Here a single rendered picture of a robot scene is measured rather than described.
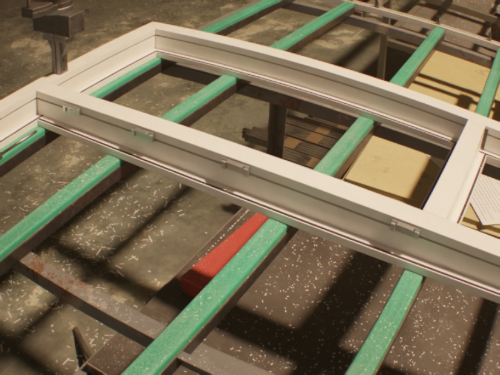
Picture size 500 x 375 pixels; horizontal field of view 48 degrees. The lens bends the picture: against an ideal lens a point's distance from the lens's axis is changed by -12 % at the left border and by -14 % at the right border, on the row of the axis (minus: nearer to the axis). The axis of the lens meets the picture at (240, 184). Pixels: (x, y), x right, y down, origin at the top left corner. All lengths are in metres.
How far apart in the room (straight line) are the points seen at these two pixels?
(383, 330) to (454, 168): 0.36
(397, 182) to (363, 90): 0.32
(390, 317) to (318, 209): 0.23
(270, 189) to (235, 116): 2.12
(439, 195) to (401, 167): 0.63
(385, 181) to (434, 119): 0.32
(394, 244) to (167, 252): 1.42
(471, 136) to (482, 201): 0.39
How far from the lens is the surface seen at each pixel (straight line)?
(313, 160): 2.18
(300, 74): 1.39
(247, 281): 0.92
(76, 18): 1.28
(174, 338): 0.81
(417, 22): 2.12
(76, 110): 1.22
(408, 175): 1.60
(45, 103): 1.29
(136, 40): 1.53
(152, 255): 2.26
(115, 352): 1.16
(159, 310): 1.23
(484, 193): 1.61
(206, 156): 1.05
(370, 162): 1.62
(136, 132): 1.12
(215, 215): 2.44
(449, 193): 1.01
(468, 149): 1.16
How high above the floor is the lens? 1.47
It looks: 34 degrees down
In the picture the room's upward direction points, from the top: 3 degrees clockwise
